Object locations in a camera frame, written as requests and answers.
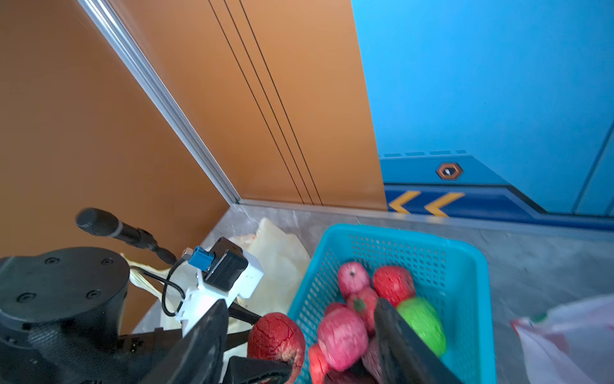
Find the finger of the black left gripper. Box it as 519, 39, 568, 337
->
225, 302, 261, 350
222, 356, 293, 384

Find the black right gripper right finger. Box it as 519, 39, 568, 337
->
374, 299, 461, 384

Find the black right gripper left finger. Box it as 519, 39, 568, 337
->
141, 299, 229, 384

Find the smooth red apple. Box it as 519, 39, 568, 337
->
309, 344, 329, 384

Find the large pink-red ball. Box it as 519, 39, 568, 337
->
337, 262, 371, 299

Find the orange-red ball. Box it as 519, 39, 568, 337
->
346, 287, 379, 336

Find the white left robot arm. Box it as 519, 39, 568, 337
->
1, 247, 292, 383

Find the pink knotted plastic bag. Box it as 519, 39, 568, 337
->
511, 294, 613, 383

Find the teal plastic basket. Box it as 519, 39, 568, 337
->
288, 224, 497, 383

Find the black desktop microphone stand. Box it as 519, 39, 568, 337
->
75, 207, 177, 266

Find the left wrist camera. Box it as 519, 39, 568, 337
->
175, 237, 264, 336

